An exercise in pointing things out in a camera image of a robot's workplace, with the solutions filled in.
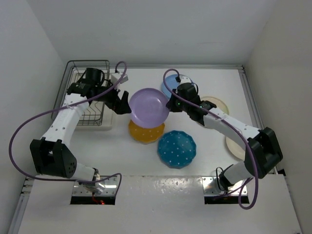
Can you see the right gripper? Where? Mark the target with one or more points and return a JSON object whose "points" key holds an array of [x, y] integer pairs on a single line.
{"points": [[171, 104]]}

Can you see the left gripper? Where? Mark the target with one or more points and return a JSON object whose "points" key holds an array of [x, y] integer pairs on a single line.
{"points": [[119, 107]]}

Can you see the light blue plate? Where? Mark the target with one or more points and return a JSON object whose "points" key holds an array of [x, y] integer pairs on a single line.
{"points": [[171, 83]]}

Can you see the purple plate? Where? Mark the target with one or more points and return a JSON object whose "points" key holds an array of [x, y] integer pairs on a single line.
{"points": [[148, 108]]}

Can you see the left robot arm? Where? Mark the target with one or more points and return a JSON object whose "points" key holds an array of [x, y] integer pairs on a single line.
{"points": [[51, 154]]}

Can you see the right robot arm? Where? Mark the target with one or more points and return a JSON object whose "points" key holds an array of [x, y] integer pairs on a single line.
{"points": [[262, 150]]}

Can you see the cream drip tray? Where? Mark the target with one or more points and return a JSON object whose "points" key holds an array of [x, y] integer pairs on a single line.
{"points": [[108, 122]]}

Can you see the cream green plate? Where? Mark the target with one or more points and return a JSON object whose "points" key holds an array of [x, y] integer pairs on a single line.
{"points": [[219, 103]]}

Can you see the yellow dotted plate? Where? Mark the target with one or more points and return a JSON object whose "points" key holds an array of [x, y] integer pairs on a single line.
{"points": [[145, 135]]}

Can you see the teal dotted plate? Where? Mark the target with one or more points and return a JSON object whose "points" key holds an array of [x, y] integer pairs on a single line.
{"points": [[176, 149]]}

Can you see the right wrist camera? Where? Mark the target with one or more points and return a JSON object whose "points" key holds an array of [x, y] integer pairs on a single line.
{"points": [[181, 79]]}

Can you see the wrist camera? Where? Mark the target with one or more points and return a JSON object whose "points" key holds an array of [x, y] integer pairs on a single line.
{"points": [[181, 79], [116, 76]]}

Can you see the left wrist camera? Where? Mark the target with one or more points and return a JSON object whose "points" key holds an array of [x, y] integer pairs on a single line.
{"points": [[116, 76]]}

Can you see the wire dish rack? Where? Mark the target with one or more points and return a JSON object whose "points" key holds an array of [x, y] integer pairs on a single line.
{"points": [[74, 69]]}

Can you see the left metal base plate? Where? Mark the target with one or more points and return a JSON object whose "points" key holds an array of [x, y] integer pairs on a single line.
{"points": [[107, 187]]}

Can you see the metal base plate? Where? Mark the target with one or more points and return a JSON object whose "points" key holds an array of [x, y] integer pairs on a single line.
{"points": [[107, 187], [210, 188]]}

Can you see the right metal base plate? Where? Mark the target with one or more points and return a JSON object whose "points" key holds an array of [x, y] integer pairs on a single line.
{"points": [[210, 188]]}

